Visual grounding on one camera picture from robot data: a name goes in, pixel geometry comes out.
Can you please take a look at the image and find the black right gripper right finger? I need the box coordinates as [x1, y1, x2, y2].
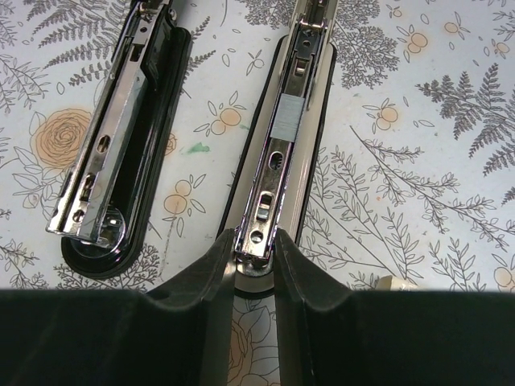
[274, 230, 514, 385]

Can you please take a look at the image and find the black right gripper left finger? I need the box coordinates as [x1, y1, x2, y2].
[1, 230, 235, 385]

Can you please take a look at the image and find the white staple box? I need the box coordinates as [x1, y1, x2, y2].
[376, 275, 419, 291]

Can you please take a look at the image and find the silver staple strip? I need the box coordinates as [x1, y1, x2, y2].
[270, 93, 304, 142]

